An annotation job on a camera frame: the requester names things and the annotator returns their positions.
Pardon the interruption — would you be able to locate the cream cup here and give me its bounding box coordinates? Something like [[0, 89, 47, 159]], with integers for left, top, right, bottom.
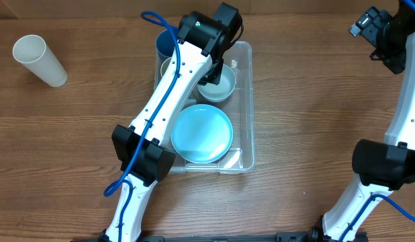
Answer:
[[160, 57, 171, 77], [12, 34, 68, 87]]

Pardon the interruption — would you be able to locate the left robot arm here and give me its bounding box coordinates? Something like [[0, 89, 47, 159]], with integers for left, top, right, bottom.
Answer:
[[98, 3, 244, 241]]

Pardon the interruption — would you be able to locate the light blue plate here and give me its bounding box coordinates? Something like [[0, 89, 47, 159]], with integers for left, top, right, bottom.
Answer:
[[171, 104, 234, 164]]

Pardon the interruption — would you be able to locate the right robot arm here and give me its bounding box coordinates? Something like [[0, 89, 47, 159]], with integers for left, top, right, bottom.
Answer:
[[307, 0, 415, 241]]

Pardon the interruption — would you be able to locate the blue cup top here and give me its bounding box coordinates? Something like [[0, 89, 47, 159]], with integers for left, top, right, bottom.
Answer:
[[156, 30, 175, 62]]

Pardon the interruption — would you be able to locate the grey bowl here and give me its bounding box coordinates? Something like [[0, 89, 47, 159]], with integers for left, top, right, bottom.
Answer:
[[197, 65, 236, 96]]

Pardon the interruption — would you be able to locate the clear plastic storage bin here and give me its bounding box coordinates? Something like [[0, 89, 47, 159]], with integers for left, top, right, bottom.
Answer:
[[170, 40, 255, 173]]

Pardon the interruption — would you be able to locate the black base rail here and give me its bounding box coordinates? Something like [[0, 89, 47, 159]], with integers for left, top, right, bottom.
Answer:
[[137, 232, 313, 242]]

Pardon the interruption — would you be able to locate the light blue bowl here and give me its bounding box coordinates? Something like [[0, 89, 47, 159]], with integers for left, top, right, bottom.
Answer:
[[199, 90, 233, 103]]

